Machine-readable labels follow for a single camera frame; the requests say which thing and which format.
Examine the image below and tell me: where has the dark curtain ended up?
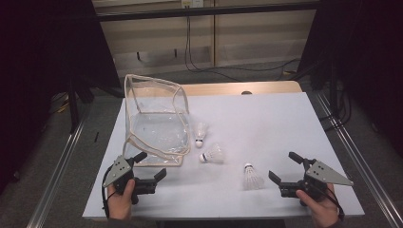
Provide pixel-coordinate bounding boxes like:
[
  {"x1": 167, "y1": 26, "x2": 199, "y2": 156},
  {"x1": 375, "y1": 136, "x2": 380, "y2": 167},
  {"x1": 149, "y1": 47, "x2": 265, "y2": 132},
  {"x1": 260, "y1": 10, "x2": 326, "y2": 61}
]
[
  {"x1": 0, "y1": 0, "x2": 122, "y2": 194},
  {"x1": 297, "y1": 0, "x2": 403, "y2": 156}
]

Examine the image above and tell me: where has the black metal stand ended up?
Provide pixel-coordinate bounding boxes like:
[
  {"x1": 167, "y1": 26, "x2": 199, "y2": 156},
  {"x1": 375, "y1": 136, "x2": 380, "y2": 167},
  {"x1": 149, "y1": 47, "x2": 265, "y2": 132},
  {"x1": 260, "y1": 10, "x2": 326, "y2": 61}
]
[{"x1": 67, "y1": 72, "x2": 96, "y2": 134}]

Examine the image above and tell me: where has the clear plastic bag beige trim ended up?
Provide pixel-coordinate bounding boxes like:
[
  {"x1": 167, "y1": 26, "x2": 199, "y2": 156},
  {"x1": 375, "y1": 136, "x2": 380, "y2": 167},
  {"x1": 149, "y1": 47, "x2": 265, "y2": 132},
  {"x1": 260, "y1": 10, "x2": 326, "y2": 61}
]
[{"x1": 122, "y1": 73, "x2": 192, "y2": 168}]

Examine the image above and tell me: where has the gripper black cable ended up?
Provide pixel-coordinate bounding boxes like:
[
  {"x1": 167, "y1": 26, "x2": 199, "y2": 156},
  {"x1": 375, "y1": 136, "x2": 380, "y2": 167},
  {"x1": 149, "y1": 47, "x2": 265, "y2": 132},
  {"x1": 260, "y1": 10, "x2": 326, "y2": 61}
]
[
  {"x1": 101, "y1": 165, "x2": 117, "y2": 220},
  {"x1": 317, "y1": 181, "x2": 346, "y2": 221}
]

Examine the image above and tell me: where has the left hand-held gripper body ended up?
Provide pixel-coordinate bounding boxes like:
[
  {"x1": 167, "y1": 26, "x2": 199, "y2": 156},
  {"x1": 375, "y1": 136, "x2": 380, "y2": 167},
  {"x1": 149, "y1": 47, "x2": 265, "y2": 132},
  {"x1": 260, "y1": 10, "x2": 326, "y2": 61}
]
[{"x1": 102, "y1": 155, "x2": 159, "y2": 205}]

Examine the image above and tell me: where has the white wall socket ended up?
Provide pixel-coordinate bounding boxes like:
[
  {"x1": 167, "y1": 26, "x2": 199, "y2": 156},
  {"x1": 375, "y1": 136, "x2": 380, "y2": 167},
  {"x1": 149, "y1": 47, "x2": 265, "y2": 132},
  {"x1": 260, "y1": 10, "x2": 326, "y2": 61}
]
[{"x1": 181, "y1": 0, "x2": 204, "y2": 9}]

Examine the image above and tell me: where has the person's left hand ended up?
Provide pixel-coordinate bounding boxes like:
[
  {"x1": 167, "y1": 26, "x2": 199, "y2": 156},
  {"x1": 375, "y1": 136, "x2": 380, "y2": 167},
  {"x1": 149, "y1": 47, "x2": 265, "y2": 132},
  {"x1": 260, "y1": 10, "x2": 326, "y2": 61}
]
[{"x1": 106, "y1": 179, "x2": 137, "y2": 221}]

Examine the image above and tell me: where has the black floor cable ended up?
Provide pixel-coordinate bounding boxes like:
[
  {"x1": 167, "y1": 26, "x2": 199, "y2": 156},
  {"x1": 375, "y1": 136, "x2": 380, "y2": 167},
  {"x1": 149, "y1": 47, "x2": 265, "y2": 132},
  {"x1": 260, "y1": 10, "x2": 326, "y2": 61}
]
[{"x1": 317, "y1": 80, "x2": 354, "y2": 132}]

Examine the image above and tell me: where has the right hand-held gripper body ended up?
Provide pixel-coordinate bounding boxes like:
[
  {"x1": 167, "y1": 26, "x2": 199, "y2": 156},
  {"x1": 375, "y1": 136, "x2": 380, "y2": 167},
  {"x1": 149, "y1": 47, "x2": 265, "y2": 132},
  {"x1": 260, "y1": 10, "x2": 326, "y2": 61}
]
[{"x1": 278, "y1": 157, "x2": 355, "y2": 207}]

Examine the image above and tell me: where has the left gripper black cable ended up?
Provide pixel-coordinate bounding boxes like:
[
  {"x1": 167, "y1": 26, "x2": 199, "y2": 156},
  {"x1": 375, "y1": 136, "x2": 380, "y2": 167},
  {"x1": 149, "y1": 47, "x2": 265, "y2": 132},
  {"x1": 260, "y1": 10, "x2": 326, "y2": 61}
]
[{"x1": 101, "y1": 165, "x2": 117, "y2": 220}]

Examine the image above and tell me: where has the black horizontal bar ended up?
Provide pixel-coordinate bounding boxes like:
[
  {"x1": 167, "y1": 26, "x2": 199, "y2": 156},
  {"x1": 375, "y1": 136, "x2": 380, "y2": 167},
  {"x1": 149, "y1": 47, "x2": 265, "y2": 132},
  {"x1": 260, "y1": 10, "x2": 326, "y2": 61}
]
[{"x1": 94, "y1": 1, "x2": 321, "y2": 23}]

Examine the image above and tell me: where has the metal floor rail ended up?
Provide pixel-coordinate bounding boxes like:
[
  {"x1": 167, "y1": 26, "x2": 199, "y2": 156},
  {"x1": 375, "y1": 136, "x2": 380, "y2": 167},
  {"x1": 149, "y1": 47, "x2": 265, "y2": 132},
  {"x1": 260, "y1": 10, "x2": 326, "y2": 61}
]
[
  {"x1": 26, "y1": 118, "x2": 87, "y2": 228},
  {"x1": 315, "y1": 91, "x2": 403, "y2": 228}
]

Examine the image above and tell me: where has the person's right hand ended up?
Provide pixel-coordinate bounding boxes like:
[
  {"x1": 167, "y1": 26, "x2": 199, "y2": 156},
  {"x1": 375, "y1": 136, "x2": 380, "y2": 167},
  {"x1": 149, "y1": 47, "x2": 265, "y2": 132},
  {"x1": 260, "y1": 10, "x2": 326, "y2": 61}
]
[{"x1": 295, "y1": 183, "x2": 340, "y2": 228}]

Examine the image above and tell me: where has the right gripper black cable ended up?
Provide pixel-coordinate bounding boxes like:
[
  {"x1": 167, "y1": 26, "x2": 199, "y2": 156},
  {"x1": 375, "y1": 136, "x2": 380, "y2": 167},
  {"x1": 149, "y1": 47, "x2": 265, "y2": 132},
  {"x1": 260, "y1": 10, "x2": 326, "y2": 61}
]
[{"x1": 317, "y1": 181, "x2": 346, "y2": 221}]

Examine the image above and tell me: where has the black power cable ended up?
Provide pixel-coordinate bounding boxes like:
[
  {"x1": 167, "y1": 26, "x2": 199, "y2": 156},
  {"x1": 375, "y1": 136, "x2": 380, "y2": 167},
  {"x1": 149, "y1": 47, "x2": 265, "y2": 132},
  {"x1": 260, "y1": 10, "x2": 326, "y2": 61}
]
[
  {"x1": 186, "y1": 7, "x2": 302, "y2": 73},
  {"x1": 184, "y1": 7, "x2": 241, "y2": 83}
]

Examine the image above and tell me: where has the white shuttlecock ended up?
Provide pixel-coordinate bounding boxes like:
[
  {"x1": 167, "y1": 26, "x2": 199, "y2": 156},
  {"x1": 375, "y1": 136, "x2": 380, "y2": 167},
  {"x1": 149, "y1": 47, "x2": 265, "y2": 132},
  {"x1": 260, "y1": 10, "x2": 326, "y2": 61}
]
[
  {"x1": 241, "y1": 162, "x2": 265, "y2": 192},
  {"x1": 199, "y1": 143, "x2": 225, "y2": 165},
  {"x1": 194, "y1": 122, "x2": 208, "y2": 149}
]

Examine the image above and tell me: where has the white table cover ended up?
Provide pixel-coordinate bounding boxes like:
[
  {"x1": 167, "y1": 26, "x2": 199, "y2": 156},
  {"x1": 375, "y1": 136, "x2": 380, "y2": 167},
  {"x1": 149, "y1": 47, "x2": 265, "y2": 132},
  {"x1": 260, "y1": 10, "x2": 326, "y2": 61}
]
[{"x1": 82, "y1": 91, "x2": 366, "y2": 220}]

